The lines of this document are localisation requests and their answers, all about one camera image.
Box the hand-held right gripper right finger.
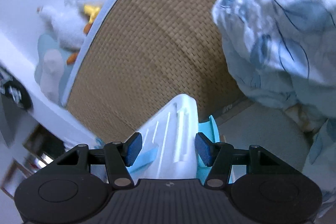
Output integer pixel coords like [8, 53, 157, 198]
[196, 132, 286, 190]

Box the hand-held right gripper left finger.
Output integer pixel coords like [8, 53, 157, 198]
[52, 133, 143, 190]

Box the blue plastic storage bin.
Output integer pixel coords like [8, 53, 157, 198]
[96, 115, 234, 184]

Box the white bin lid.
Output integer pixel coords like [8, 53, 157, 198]
[126, 93, 198, 180]

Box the white towel with blue edge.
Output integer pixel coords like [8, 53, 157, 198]
[61, 0, 160, 106]

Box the woven rattan headboard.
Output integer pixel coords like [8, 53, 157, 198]
[64, 0, 252, 140]

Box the teal pillow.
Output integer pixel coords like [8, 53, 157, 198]
[34, 34, 79, 106]

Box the floral blue white blanket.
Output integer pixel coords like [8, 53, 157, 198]
[212, 0, 336, 216]

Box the black racket bag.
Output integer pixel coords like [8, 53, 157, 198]
[0, 67, 33, 111]

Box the white goose plush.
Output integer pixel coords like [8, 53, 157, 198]
[37, 5, 92, 65]

